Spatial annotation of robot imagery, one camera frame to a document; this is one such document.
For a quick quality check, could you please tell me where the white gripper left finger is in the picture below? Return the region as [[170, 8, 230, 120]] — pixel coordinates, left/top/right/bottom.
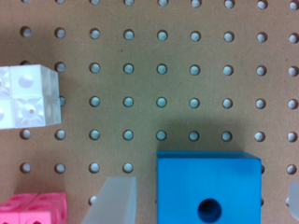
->
[[81, 176, 136, 224]]

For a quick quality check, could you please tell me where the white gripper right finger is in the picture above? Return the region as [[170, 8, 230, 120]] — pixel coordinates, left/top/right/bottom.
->
[[289, 181, 299, 219]]

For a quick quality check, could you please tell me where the large blue block with hole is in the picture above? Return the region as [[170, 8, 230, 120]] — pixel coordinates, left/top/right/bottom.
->
[[157, 151, 262, 224]]

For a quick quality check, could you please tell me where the pink cube block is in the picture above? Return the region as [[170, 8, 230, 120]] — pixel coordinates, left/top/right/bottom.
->
[[0, 192, 67, 224]]

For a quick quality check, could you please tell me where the white cube block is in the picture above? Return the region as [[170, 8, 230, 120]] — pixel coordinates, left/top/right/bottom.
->
[[0, 64, 62, 129]]

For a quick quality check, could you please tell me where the brown pegboard sheet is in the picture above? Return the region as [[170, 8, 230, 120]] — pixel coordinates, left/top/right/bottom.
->
[[0, 0, 299, 224]]

